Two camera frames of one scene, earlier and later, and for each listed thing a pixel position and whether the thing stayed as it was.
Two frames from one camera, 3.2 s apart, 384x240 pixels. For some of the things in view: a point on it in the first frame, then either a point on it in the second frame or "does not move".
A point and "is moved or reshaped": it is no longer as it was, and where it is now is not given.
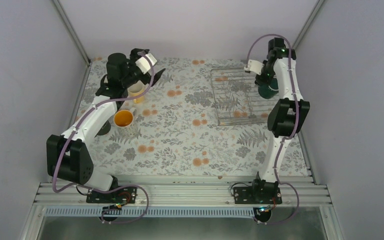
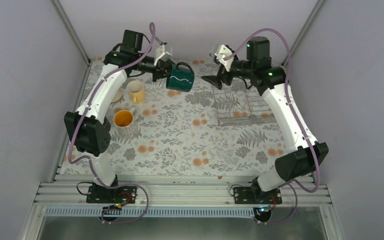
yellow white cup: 137,89 does not move
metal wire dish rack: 237,100 does not move
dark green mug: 268,91 is moved or reshaped
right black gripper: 265,80 → 215,80
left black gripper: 134,53 → 161,67
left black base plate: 126,195 does not move
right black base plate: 257,195 does not move
